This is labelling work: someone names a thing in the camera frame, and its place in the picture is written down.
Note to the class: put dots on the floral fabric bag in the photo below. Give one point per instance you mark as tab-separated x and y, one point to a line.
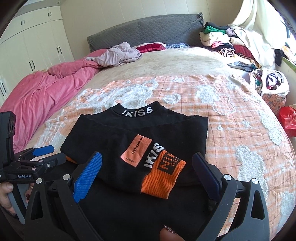
274	103

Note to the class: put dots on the light purple garment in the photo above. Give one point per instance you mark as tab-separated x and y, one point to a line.
118	54

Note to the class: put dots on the pile of clothes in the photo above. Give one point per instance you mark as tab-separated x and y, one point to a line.
217	39

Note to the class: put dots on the orange patterned blanket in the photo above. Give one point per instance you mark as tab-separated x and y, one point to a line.
231	120

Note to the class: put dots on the grey quilted headboard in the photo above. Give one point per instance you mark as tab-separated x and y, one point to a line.
150	30

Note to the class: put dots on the red plastic bag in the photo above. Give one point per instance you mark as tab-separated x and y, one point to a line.
288	118

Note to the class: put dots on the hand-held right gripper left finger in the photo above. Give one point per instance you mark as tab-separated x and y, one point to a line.
89	176

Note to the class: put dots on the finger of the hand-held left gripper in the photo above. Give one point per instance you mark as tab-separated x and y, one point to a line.
52	160
42	150

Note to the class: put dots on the blue floral pillow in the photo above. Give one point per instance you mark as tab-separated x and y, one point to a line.
177	45

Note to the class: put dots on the white curtain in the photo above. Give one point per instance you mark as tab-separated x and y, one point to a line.
254	23

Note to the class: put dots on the black sweater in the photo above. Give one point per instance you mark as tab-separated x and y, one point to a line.
104	134

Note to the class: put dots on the dark navy cloth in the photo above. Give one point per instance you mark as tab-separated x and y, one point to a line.
278	58

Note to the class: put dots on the beige fleece bed sheet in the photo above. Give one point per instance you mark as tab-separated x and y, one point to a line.
173	62

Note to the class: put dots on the pink duvet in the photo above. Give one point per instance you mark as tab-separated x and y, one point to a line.
46	92

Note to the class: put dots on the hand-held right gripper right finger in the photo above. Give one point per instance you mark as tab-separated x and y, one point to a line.
205	176

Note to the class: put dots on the white plastic bag of clothes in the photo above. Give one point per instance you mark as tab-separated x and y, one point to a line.
272	78

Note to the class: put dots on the white wardrobe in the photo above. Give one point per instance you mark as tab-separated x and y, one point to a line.
34	46

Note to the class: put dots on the red cloth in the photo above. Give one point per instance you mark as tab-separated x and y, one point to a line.
150	48

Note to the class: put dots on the person's left hand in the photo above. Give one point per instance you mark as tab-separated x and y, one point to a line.
5	192

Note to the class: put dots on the person's right hand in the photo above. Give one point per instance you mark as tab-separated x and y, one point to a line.
168	235

